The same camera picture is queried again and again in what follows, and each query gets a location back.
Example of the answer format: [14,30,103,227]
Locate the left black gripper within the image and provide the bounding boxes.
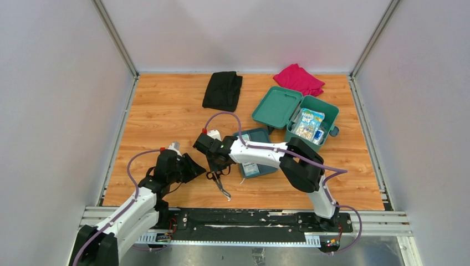
[168,153,206,184]

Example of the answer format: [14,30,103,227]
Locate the black handled scissors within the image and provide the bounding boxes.
[206,172,231,201]

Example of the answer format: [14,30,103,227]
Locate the teal white sachet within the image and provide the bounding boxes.
[242,163,260,177]

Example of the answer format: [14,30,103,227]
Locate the teal medicine box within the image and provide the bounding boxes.
[252,86,339,152]

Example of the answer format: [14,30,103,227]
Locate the light blue mask packet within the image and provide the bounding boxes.
[291,108,325,142]

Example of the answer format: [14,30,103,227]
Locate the small white blue bottle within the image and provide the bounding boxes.
[312,128,325,145]

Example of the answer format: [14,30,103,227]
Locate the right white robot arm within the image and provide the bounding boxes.
[193,133,339,232]

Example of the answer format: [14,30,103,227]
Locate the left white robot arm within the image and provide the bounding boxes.
[69,142,206,265]

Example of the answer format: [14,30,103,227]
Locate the dark teal divided tray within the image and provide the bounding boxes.
[239,127,278,178]

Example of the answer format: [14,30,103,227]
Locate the black folded cloth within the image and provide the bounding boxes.
[202,71,243,112]

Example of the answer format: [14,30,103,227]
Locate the pink folded cloth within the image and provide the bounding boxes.
[273,64,325,97]

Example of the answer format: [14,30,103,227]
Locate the black metal base rail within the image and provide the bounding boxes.
[79,207,411,253]

